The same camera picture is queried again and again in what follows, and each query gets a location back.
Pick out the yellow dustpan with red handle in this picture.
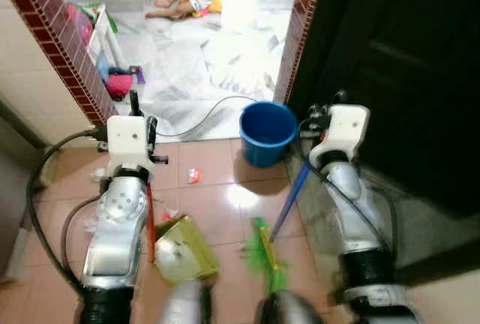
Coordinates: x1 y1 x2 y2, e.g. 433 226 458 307
129 90 221 285

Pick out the green broom with blue handle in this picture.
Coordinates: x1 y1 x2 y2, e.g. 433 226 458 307
243 157 314 296

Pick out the blue plastic bucket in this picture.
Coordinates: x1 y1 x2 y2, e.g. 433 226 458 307
238 100 299 169

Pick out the pink bag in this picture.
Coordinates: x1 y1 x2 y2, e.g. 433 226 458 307
104 70 137 101

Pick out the dark panelled door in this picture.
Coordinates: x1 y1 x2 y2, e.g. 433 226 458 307
288 0 480 218

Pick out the white plastic rack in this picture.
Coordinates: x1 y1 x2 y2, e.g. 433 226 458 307
84 4 122 71

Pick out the silver left robot leg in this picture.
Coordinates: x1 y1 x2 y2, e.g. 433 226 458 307
159 279 216 324

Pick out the silver robot leg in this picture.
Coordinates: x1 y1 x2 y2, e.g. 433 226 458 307
159 279 216 324
253 289 325 324

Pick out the silver right robot leg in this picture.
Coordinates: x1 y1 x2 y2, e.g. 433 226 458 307
253 289 325 324

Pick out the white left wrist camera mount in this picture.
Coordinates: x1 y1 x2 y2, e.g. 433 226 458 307
105 115 155 179

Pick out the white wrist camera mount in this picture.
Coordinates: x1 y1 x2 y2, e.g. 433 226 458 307
310 104 371 166
105 115 155 179

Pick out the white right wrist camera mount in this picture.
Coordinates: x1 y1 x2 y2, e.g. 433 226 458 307
310 104 371 166

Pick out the thin black floor cable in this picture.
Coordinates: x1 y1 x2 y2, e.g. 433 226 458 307
156 94 260 140

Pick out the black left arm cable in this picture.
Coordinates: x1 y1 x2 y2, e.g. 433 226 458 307
25 128 108 296

